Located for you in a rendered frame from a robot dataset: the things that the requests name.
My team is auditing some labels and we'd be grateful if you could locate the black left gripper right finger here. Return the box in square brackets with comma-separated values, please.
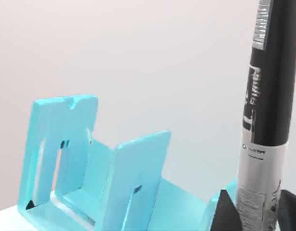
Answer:
[277, 189, 296, 231]

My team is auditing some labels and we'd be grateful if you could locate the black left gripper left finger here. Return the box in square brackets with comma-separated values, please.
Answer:
[210, 189, 243, 231]

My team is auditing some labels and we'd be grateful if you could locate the black and white book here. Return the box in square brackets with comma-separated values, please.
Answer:
[234, 0, 296, 231]

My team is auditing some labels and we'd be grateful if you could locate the light blue rack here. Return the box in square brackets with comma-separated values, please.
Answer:
[17, 94, 238, 231]

